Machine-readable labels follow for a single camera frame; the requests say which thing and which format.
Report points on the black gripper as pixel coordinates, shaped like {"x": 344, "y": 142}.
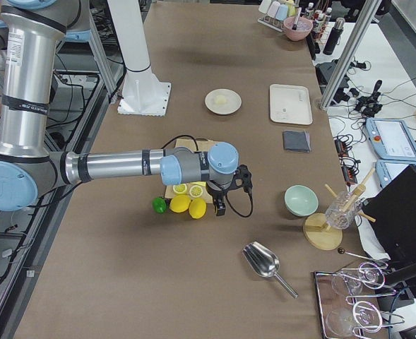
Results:
{"x": 215, "y": 195}

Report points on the cream round plate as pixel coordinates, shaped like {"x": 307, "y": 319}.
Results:
{"x": 234, "y": 101}

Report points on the white steamed bun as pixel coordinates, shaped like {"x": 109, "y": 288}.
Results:
{"x": 220, "y": 100}

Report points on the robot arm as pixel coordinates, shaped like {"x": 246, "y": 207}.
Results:
{"x": 28, "y": 170}

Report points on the cream rabbit tray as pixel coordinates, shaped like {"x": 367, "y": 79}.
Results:
{"x": 290, "y": 104}

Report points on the black glass rack tray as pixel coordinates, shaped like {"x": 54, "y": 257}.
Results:
{"x": 328, "y": 300}

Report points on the whole yellow lemon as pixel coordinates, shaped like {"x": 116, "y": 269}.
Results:
{"x": 180, "y": 203}
{"x": 197, "y": 208}

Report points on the lemon half slice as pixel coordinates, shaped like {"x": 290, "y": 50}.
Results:
{"x": 180, "y": 189}
{"x": 196, "y": 191}

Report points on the green lime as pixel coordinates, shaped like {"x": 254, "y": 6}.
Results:
{"x": 159, "y": 205}

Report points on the bamboo cutting board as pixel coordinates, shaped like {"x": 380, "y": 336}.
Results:
{"x": 203, "y": 145}

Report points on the steel scoop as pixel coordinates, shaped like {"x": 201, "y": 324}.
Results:
{"x": 266, "y": 264}

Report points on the green bowl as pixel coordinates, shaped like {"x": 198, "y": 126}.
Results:
{"x": 301, "y": 200}

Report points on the grey folded cloth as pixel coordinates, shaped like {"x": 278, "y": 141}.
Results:
{"x": 296, "y": 141}

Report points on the wooden cup stand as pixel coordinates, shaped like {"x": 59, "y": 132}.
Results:
{"x": 325, "y": 237}

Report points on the clear glass cup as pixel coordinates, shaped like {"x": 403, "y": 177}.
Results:
{"x": 339, "y": 217}

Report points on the wine glass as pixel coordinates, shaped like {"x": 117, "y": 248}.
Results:
{"x": 361, "y": 320}
{"x": 352, "y": 281}

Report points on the blue teach pendant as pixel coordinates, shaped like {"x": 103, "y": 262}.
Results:
{"x": 387, "y": 170}
{"x": 391, "y": 139}

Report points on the black monitor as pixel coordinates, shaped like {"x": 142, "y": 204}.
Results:
{"x": 394, "y": 209}

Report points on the pink bowl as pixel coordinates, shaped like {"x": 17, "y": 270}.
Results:
{"x": 304, "y": 27}

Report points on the pastel cups rack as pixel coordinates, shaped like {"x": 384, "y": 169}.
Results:
{"x": 275, "y": 12}

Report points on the black thermos bottle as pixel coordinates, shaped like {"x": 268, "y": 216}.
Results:
{"x": 334, "y": 36}

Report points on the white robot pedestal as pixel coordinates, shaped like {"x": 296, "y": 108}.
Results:
{"x": 142, "y": 92}

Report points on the aluminium frame post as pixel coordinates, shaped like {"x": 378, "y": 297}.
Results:
{"x": 364, "y": 19}

